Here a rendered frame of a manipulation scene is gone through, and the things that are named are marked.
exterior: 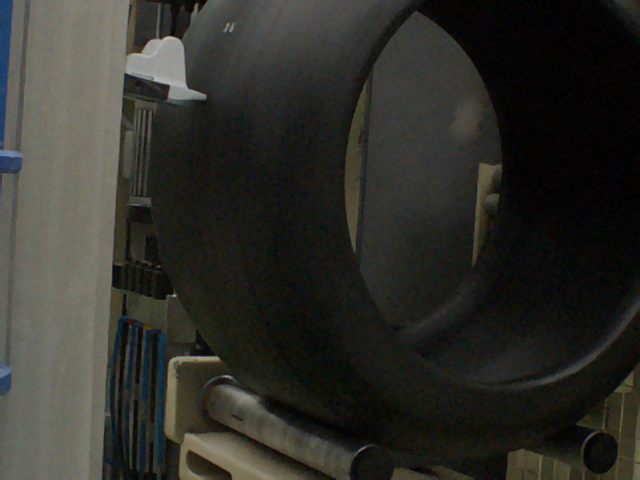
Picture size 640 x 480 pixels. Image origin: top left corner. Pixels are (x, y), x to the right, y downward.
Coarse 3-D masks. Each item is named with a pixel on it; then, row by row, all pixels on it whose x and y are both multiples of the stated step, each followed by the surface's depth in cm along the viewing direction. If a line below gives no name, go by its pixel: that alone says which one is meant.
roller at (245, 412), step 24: (216, 408) 146; (240, 408) 141; (264, 408) 137; (240, 432) 142; (264, 432) 135; (288, 432) 131; (312, 432) 127; (336, 432) 126; (312, 456) 126; (336, 456) 122; (360, 456) 119; (384, 456) 120
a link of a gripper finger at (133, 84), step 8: (128, 80) 112; (136, 80) 113; (144, 80) 114; (152, 80) 115; (128, 88) 113; (136, 88) 113; (144, 88) 114; (152, 88) 114; (160, 88) 115; (168, 88) 116; (152, 96) 114; (160, 96) 115
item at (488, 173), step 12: (480, 168) 183; (492, 168) 183; (480, 180) 183; (492, 180) 183; (480, 192) 183; (492, 192) 184; (480, 204) 183; (492, 204) 181; (480, 216) 183; (492, 216) 184; (480, 228) 183; (480, 240) 183; (480, 252) 183
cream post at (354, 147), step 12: (360, 96) 158; (360, 108) 159; (360, 120) 159; (360, 132) 159; (348, 144) 158; (360, 144) 159; (348, 156) 158; (360, 156) 159; (348, 168) 158; (360, 168) 160; (348, 180) 159; (348, 192) 159; (348, 204) 159; (348, 216) 159
